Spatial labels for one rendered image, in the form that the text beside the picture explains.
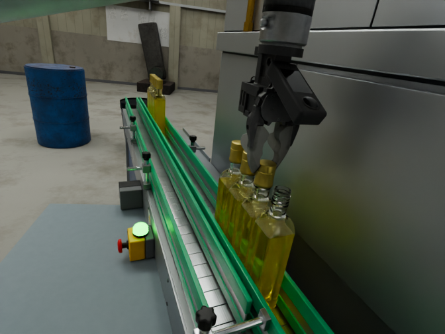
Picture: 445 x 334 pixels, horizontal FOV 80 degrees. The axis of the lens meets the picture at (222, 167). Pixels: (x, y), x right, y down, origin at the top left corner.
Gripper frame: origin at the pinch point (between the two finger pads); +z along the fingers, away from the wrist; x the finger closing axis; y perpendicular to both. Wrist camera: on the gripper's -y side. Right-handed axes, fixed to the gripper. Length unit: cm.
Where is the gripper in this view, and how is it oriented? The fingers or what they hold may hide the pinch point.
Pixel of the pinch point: (266, 167)
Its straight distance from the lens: 49.1
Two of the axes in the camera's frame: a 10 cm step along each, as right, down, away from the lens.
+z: -1.1, 9.1, 4.0
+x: -9.1, 0.7, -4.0
